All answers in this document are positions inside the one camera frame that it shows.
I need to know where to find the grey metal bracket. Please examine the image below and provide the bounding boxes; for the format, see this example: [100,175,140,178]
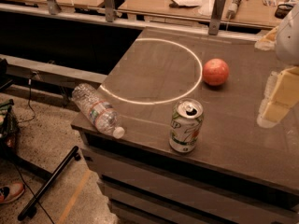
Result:
[104,0,116,22]
[208,0,226,35]
[47,0,61,15]

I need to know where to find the orange white shoe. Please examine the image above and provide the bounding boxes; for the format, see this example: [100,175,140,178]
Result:
[0,182,25,204]

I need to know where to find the white green soda can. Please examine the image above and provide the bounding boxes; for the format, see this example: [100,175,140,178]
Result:
[169,98,204,153]

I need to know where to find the grey drawer cabinet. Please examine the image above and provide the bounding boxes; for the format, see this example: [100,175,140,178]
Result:
[72,118,299,224]

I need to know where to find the grey metal floor beam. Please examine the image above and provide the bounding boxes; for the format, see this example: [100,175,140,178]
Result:
[0,54,107,89]

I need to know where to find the grey cylindrical tool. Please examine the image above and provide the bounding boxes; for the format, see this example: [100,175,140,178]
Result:
[226,0,241,19]

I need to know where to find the grey metal bracket left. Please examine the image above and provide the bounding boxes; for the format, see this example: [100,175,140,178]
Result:
[47,0,61,15]

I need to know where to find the black metal stand leg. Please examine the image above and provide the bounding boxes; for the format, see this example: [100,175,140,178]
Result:
[18,146,80,221]

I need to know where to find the dark bag on floor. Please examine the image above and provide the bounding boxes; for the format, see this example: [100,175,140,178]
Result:
[0,99,20,160]

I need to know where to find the red apple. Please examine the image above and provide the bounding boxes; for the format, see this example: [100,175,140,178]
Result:
[203,59,229,86]

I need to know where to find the grey metal bracket middle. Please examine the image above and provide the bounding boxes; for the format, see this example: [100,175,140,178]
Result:
[104,0,116,22]

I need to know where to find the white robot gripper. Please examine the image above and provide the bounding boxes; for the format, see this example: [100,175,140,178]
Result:
[254,5,299,128]

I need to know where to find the black cable on floor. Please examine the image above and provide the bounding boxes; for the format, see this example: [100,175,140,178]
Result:
[18,73,38,123]

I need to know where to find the white paper sheets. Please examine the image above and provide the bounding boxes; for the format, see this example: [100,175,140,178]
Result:
[169,0,215,17]

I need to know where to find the clear plastic water bottle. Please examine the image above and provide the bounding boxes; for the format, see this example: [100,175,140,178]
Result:
[72,83,125,139]

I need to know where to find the grey metal bracket right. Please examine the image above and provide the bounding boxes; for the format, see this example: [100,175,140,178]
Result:
[208,0,226,35]

